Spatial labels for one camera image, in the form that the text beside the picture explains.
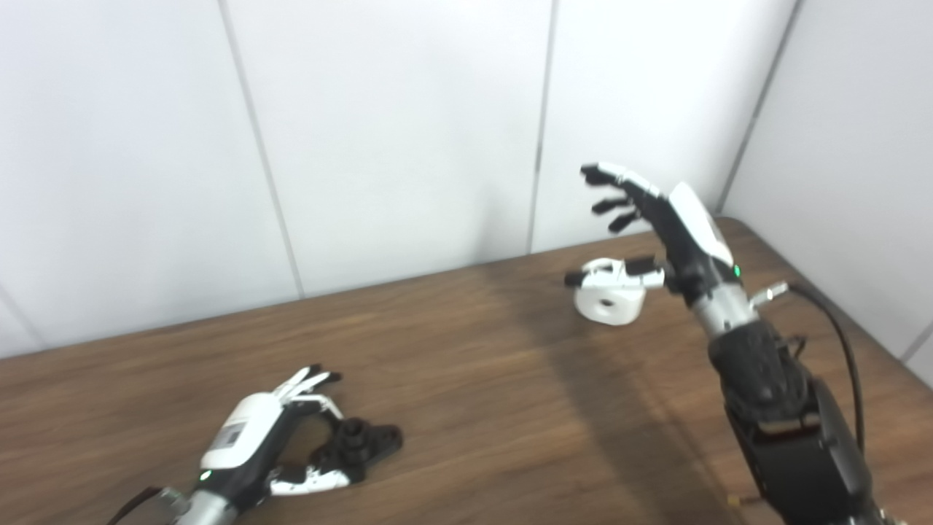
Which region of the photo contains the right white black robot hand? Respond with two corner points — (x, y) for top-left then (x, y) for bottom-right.
(563, 162), (744, 307)

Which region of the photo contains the black plastic holder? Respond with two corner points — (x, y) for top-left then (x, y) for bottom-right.
(310, 417), (404, 483)

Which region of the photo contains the round white plastic piece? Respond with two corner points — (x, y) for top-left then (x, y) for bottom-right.
(574, 257), (646, 326)

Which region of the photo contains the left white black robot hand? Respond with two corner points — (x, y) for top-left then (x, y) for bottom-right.
(198, 365), (358, 511)

